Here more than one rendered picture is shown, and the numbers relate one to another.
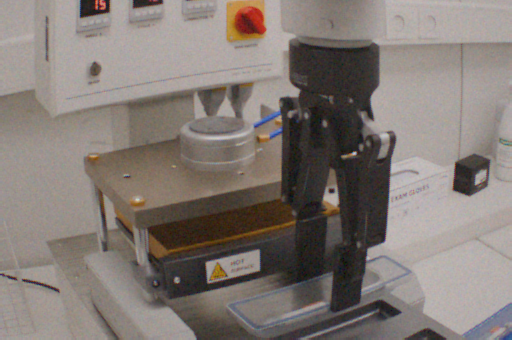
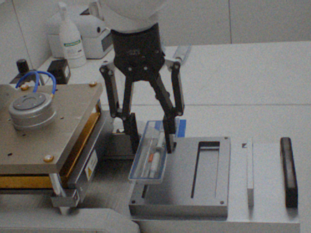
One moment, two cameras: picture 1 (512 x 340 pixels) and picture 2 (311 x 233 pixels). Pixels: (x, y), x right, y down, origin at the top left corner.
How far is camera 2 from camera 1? 46 cm
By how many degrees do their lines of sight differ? 43
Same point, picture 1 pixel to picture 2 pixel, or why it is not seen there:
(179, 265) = (79, 179)
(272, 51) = not seen: outside the picture
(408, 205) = not seen: hidden behind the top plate
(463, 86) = (20, 23)
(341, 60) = (153, 34)
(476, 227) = not seen: hidden behind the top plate
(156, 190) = (42, 149)
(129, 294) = (52, 220)
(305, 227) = (133, 122)
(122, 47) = not seen: outside the picture
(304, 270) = (136, 143)
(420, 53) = not seen: outside the picture
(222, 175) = (56, 124)
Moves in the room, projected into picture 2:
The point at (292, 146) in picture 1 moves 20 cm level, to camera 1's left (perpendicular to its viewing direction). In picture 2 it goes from (113, 88) to (15, 150)
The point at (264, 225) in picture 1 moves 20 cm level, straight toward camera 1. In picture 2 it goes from (83, 137) to (166, 170)
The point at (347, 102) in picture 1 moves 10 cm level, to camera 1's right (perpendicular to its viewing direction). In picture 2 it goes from (154, 53) to (191, 30)
